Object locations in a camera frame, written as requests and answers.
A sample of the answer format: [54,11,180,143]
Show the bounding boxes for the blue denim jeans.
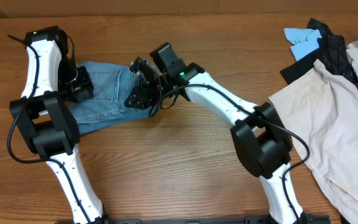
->
[70,61,149,134]

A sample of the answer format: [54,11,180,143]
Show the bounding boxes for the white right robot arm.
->
[126,56,307,223]

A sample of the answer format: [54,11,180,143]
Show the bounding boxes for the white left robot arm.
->
[7,26,109,223]

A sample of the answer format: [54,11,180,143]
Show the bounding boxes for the light blue cloth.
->
[283,28,321,61]

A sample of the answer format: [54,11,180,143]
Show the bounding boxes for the black dark garment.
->
[280,18,358,90]

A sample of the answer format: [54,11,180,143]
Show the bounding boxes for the beige cloth garment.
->
[270,40,358,223]

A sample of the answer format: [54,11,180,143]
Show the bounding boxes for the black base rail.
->
[54,214,332,224]

